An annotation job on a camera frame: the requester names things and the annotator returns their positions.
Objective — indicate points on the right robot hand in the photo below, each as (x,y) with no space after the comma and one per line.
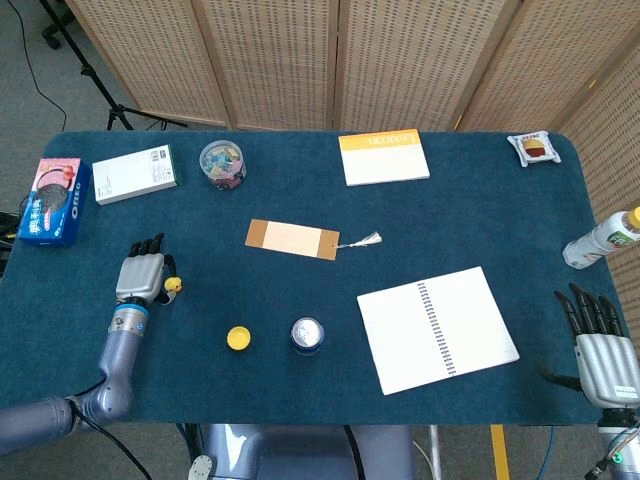
(602,370)

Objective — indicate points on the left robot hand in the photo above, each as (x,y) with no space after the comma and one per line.
(142,275)

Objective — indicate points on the small yellow toy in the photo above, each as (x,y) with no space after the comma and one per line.
(173,285)

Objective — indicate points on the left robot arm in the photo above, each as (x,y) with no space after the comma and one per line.
(90,380)

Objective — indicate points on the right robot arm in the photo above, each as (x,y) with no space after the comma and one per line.
(617,447)

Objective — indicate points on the yellow round disc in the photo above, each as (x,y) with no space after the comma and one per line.
(238,338)

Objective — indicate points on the grey robot torso base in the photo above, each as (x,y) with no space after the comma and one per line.
(305,452)

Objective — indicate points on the white box with green edge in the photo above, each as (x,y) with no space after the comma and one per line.
(134,175)

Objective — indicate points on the blue Oreo cookie box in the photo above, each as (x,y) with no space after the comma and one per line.
(54,202)

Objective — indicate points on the white drink bottle yellow cap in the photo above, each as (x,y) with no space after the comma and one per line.
(602,240)

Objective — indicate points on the yellow floor tape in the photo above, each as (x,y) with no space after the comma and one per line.
(500,452)

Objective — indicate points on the clear jar of colourful clips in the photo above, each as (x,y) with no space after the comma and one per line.
(223,165)

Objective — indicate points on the brown paper bookmark with tassel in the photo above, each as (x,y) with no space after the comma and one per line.
(292,240)

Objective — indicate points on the blue table cloth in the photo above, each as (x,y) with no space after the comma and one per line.
(310,300)

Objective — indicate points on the open spiral notebook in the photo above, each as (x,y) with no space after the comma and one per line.
(437,330)

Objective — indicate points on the blue drink can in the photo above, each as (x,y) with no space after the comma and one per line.
(307,336)

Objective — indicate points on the black tripod stand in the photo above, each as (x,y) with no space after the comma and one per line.
(95,75)

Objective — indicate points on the small white snack packet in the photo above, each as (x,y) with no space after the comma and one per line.
(534,148)

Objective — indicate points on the black office chair caster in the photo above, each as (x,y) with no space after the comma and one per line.
(51,37)

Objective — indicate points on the white box with orange band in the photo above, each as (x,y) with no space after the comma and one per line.
(384,159)

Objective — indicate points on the woven folding screen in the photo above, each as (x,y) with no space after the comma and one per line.
(350,60)

